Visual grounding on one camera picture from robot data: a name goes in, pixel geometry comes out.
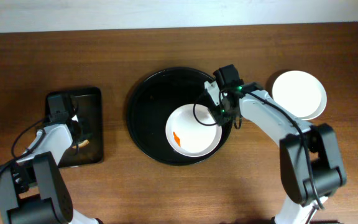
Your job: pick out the orange sauce stain front plate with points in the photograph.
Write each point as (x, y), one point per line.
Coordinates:
(177, 139)

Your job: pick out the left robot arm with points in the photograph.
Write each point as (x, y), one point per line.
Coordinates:
(32, 189)

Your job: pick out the pale green plate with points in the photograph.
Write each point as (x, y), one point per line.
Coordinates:
(312, 113)

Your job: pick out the green orange sponge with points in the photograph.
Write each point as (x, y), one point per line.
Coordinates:
(81, 144)

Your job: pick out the white plate front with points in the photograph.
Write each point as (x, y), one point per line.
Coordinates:
(190, 122)

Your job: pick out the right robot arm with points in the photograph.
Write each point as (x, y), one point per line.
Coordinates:
(311, 166)

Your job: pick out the black rectangular tray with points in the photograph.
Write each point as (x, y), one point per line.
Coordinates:
(81, 111)

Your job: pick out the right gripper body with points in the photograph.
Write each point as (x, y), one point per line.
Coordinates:
(217, 116)

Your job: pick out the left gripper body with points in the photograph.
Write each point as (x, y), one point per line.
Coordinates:
(78, 134)

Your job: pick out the white plate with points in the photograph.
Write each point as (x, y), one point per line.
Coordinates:
(297, 90)
(190, 122)

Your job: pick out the round black tray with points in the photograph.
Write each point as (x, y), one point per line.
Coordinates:
(154, 99)

